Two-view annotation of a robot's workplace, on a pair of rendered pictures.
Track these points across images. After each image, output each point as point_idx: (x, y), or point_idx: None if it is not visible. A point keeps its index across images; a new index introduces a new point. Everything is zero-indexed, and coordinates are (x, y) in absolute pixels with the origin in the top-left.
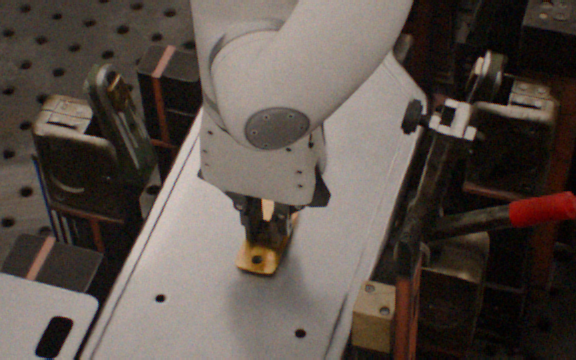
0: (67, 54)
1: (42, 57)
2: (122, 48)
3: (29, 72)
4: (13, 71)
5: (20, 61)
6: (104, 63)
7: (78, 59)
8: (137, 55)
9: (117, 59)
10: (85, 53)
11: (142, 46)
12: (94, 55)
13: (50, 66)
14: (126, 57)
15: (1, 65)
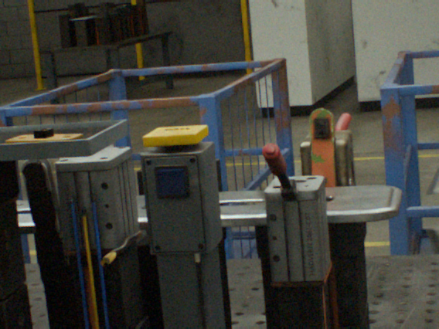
0: (44, 306)
1: (43, 301)
2: (45, 317)
3: (30, 300)
4: (32, 297)
5: (41, 297)
6: (33, 315)
7: (39, 309)
8: (38, 321)
9: (35, 317)
10: (44, 310)
11: (46, 321)
12: (41, 312)
13: (34, 304)
14: (37, 319)
15: (39, 294)
